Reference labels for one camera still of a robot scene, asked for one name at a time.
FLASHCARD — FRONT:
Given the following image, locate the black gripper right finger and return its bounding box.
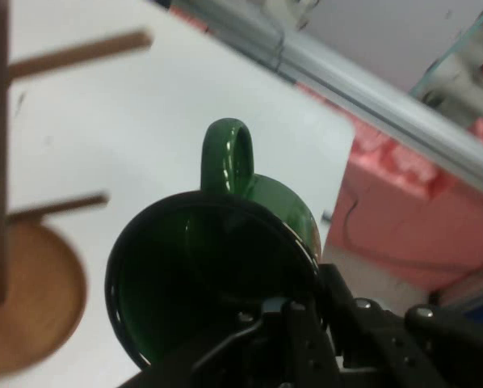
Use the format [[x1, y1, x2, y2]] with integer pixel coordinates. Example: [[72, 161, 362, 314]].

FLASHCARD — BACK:
[[321, 264, 483, 388]]

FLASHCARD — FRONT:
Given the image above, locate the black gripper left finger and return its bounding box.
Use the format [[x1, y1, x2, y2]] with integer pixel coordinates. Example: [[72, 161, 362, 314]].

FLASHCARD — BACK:
[[192, 297, 343, 388]]

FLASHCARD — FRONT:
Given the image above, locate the green enamel mug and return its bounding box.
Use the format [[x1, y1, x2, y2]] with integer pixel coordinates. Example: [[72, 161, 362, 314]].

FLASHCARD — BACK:
[[106, 116, 327, 371]]

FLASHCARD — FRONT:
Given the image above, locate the pink foam packaging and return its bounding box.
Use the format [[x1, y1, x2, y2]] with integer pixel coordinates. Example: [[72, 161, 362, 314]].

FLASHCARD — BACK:
[[296, 80, 483, 293]]

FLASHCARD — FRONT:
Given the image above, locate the wooden mug tree stand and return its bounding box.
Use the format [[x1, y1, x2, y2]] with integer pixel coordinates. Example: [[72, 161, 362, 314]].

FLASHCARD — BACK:
[[0, 0, 153, 377]]

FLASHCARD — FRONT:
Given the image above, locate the black cable on foam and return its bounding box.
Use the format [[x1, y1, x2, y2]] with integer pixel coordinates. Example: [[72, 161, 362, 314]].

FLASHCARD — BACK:
[[341, 193, 388, 262]]

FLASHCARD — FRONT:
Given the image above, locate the side aluminium frame rail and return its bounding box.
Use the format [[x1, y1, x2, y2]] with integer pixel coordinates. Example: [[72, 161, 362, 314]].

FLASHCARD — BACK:
[[152, 0, 483, 191]]

